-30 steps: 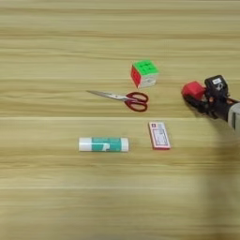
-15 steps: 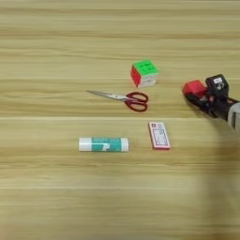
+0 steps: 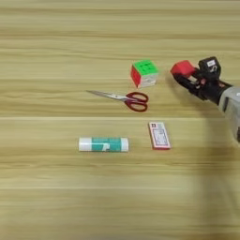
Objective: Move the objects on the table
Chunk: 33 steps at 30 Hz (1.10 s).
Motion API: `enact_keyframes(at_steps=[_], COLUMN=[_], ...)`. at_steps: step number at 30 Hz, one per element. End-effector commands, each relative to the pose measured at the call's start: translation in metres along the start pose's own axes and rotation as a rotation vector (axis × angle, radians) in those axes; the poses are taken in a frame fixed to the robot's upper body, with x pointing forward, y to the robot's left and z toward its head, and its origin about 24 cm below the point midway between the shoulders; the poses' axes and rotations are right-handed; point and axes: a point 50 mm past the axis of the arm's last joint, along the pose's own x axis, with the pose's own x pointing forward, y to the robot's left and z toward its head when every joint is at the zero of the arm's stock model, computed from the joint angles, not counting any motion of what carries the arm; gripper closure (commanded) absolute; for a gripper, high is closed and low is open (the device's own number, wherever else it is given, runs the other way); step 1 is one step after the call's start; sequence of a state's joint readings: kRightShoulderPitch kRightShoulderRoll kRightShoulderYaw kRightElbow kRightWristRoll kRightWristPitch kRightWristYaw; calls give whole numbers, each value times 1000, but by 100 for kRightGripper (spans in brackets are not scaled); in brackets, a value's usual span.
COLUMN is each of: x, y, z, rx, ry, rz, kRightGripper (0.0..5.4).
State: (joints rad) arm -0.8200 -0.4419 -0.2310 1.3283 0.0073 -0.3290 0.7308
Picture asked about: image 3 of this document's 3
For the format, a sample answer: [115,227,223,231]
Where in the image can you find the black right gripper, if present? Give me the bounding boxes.
[172,73,233,106]

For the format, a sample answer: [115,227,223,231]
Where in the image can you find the red cube block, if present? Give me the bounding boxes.
[170,59,198,79]

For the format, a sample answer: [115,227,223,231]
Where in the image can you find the green red Rubik's cube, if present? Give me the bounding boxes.
[129,59,160,89]

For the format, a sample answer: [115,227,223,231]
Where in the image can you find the white green glue stick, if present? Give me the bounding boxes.
[78,136,129,153]

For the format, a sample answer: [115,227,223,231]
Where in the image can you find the red white card box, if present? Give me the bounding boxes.
[147,121,172,151]

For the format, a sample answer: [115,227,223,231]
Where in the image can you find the red handled scissors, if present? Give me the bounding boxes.
[85,89,149,113]

